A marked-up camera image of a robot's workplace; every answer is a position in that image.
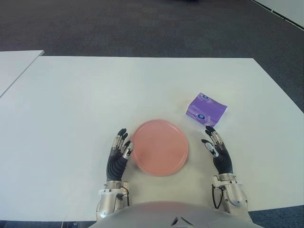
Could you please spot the pink round plate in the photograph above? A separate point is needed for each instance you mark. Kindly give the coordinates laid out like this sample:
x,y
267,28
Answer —
x,y
159,147

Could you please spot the white platform with black edge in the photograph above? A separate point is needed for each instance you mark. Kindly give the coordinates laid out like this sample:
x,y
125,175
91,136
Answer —
x,y
285,9

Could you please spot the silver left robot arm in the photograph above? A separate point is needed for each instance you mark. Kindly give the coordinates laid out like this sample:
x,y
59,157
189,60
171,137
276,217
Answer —
x,y
109,197

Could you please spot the white side table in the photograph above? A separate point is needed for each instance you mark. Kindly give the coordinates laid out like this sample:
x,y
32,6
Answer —
x,y
14,64

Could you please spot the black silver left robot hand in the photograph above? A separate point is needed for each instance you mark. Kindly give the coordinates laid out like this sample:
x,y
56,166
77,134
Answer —
x,y
115,166

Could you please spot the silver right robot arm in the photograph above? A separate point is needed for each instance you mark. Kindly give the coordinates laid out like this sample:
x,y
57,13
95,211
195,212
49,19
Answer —
x,y
234,192

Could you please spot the grey robot torso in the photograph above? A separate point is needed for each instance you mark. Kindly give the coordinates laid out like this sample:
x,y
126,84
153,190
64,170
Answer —
x,y
154,213

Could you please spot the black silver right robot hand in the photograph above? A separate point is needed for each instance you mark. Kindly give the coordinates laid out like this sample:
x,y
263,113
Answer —
x,y
223,162

